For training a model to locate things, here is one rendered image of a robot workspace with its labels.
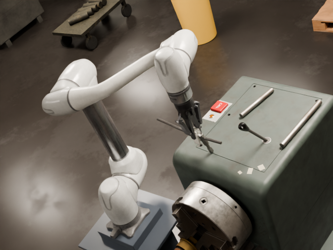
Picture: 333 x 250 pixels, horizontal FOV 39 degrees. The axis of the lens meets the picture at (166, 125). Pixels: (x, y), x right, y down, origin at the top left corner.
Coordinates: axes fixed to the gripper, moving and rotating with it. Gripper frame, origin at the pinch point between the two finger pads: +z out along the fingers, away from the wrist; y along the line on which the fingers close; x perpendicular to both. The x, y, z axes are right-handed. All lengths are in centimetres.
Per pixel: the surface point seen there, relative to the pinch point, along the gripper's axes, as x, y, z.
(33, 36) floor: -498, -166, 134
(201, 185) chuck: 9.3, 13.8, 11.4
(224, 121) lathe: -2.7, -19.1, 9.5
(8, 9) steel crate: -520, -164, 90
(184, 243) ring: 11.9, 33.8, 22.8
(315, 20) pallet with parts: -104, -261, 123
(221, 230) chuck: 24.7, 24.0, 18.1
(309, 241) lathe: 34, -12, 66
